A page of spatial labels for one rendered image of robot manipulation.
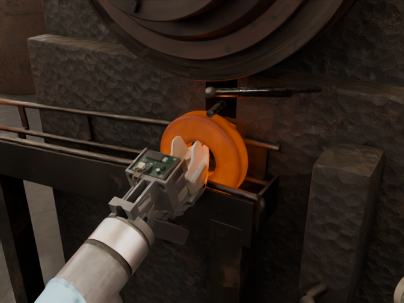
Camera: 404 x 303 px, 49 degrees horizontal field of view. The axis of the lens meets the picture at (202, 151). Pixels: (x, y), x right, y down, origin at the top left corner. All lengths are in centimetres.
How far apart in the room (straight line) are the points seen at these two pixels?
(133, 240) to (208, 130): 22
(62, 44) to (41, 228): 110
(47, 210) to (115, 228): 147
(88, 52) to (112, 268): 49
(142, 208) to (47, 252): 122
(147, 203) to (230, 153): 17
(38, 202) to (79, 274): 157
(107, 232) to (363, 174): 33
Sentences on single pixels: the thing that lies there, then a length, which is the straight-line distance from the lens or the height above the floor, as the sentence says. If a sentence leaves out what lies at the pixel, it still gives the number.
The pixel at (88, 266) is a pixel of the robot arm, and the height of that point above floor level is 72.
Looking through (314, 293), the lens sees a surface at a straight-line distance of 69.
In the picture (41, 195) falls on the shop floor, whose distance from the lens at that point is 217.
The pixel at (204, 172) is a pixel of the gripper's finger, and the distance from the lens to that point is 69.
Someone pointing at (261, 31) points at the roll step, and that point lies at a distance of 57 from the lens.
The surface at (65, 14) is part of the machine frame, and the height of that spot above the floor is 92.
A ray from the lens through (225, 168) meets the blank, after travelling 71.
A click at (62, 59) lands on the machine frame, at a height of 84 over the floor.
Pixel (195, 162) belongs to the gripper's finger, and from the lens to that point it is 68.
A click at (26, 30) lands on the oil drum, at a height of 47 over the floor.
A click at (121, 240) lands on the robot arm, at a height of 73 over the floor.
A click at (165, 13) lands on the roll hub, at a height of 99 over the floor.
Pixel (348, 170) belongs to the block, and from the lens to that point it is 60.
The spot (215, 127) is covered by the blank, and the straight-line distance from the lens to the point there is 69.
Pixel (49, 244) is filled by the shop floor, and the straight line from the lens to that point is 184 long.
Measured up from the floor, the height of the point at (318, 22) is 98.
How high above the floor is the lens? 107
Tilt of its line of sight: 26 degrees down
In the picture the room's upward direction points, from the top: straight up
